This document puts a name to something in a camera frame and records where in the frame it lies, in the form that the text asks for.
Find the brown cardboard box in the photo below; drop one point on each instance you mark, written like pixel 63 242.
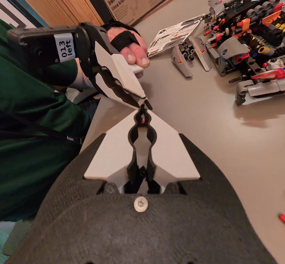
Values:
pixel 144 3

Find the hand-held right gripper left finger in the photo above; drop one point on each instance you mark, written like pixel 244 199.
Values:
pixel 109 157

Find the lego sticker sheet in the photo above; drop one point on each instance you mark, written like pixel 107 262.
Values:
pixel 176 32

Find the lego technic car chassis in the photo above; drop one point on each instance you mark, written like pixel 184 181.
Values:
pixel 245 46

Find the small black lego piece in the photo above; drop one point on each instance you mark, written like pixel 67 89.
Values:
pixel 142 117

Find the grey lego fin assembly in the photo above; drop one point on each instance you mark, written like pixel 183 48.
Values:
pixel 181 63

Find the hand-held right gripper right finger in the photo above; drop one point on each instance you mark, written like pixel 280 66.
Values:
pixel 173 157

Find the wooden pillar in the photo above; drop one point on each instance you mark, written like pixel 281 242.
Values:
pixel 55 1

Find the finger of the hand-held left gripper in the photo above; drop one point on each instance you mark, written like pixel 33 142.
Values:
pixel 106 91
pixel 120 68

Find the red lego piece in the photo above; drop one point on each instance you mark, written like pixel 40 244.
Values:
pixel 282 218

